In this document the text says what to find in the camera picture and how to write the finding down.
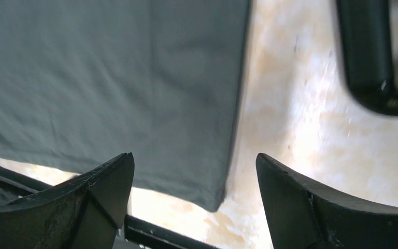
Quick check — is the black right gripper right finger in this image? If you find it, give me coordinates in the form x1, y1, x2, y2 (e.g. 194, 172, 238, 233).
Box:
255, 153, 398, 248

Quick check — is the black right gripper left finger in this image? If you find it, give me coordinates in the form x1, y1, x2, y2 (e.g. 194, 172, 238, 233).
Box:
0, 154, 134, 248

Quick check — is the dark grey t-shirt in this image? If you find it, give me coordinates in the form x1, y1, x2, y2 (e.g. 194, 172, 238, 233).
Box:
0, 1, 251, 212

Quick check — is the black poker chip case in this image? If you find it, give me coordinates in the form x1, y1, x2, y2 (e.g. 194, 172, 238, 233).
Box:
335, 1, 398, 116

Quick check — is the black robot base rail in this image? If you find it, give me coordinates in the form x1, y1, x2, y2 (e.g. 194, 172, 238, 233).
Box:
0, 154, 208, 248

